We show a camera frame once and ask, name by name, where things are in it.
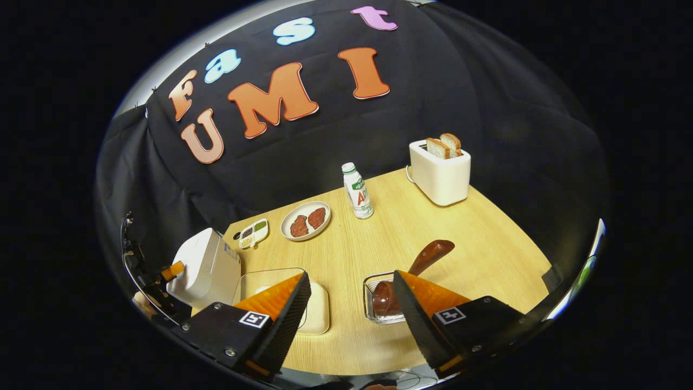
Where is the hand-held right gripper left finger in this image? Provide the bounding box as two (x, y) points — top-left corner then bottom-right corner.
(169, 272), (313, 383)

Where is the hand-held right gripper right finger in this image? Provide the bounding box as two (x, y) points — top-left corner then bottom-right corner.
(391, 271), (544, 380)

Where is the white rice cooker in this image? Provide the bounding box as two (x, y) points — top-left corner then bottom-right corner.
(166, 227), (242, 310)

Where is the cream rice container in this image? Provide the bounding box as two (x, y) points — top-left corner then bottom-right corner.
(233, 268), (330, 335)

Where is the brown wooden spoon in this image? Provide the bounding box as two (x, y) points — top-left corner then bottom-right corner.
(371, 239), (456, 317)

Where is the white divided grain dish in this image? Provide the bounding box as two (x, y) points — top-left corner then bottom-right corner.
(238, 218), (270, 250)

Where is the white round plate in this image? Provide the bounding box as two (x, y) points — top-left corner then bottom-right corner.
(280, 201), (332, 242)

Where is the white bottle with green label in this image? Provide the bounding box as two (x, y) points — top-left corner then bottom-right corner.
(342, 162), (374, 220)

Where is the white toaster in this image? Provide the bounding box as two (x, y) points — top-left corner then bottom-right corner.
(406, 139), (472, 207)

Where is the white green object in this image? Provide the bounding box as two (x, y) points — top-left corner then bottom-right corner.
(544, 219), (606, 321)

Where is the toast bread slice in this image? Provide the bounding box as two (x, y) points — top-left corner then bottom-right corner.
(440, 133), (462, 158)
(426, 137), (451, 160)

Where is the black backdrop cloth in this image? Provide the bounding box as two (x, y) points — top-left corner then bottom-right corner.
(96, 0), (610, 304)

